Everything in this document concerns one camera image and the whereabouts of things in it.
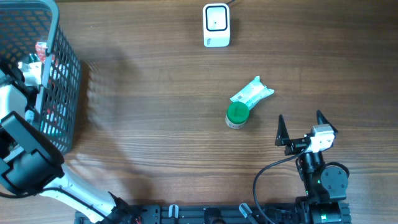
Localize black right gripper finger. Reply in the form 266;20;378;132
317;110;338;134
275;114;290;146

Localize green lid white jar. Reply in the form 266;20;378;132
225;101;249;129

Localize mint green wipes pack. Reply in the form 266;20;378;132
230;76;274;110

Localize orange Kleenex tissue pack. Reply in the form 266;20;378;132
35;42;47;64

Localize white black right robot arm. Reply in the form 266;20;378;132
275;111;351;224

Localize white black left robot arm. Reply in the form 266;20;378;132
1;111;139;223

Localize white barcode scanner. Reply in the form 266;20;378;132
202;3;231;48

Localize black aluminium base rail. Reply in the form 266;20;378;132
74;202;352;224

